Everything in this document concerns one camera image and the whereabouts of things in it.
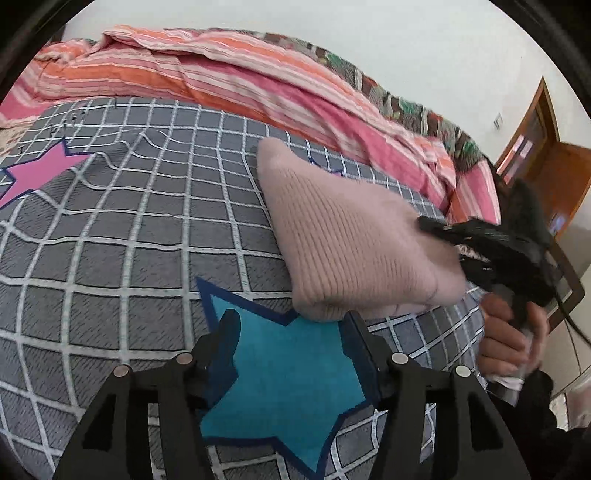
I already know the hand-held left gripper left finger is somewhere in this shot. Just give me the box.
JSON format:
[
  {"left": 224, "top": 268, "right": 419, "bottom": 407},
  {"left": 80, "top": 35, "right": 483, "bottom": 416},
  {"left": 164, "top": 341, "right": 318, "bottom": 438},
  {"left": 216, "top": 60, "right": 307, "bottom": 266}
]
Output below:
[{"left": 53, "top": 308, "right": 241, "bottom": 480}]

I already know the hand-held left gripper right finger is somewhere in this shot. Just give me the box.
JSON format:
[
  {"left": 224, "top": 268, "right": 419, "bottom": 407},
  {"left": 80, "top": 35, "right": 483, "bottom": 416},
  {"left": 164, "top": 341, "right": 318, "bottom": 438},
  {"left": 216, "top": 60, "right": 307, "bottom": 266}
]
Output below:
[{"left": 339, "top": 310, "right": 532, "bottom": 480}]

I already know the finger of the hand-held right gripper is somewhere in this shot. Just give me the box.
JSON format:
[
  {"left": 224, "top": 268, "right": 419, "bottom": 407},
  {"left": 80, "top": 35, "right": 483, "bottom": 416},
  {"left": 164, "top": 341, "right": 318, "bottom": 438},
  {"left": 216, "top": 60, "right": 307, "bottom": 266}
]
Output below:
[
  {"left": 417, "top": 215, "right": 505, "bottom": 252},
  {"left": 458, "top": 255, "right": 498, "bottom": 291}
]

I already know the pink knit sweater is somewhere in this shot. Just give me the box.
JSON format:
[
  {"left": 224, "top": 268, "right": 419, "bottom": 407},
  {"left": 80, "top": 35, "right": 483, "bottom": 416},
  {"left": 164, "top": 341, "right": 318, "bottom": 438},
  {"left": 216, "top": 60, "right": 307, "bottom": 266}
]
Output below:
[{"left": 256, "top": 137, "right": 470, "bottom": 323}]

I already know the person's right forearm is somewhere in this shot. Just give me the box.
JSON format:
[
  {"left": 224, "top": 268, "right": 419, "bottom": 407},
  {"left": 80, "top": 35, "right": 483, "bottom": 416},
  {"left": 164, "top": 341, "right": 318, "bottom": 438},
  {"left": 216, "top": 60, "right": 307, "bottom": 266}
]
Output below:
[{"left": 485, "top": 368, "right": 575, "bottom": 437}]

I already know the person's right hand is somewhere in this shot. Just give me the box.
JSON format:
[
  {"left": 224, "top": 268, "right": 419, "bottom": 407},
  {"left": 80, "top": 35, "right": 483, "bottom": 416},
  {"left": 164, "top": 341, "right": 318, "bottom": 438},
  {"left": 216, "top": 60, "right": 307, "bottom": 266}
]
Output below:
[{"left": 477, "top": 292, "right": 551, "bottom": 382}]

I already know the brown framed panel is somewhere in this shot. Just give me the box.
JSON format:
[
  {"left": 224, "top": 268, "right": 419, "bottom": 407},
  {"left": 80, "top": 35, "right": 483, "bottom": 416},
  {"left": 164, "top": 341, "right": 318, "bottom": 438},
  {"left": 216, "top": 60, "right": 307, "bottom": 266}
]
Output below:
[{"left": 549, "top": 239, "right": 587, "bottom": 320}]

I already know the wooden door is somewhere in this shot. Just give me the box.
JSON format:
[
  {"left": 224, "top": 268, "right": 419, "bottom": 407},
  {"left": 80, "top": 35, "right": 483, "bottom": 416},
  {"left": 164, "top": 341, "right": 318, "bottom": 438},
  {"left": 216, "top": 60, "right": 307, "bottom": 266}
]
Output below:
[{"left": 494, "top": 76, "right": 591, "bottom": 239}]

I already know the grey checked bed sheet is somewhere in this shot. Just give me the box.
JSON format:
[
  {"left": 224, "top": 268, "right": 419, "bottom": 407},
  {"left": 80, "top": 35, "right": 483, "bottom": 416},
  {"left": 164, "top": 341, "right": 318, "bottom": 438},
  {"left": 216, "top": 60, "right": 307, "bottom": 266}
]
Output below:
[{"left": 0, "top": 95, "right": 491, "bottom": 480}]

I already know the pink orange striped quilt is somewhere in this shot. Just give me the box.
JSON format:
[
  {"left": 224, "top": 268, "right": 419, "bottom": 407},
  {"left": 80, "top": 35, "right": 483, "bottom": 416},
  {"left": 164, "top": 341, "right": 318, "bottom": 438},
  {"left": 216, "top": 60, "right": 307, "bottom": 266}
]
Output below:
[{"left": 0, "top": 25, "right": 502, "bottom": 228}]

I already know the black cable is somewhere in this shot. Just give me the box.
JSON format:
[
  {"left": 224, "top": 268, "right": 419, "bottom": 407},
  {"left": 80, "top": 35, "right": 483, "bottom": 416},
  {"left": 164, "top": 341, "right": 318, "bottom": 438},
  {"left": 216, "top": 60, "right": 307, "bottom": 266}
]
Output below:
[{"left": 547, "top": 272, "right": 591, "bottom": 347}]

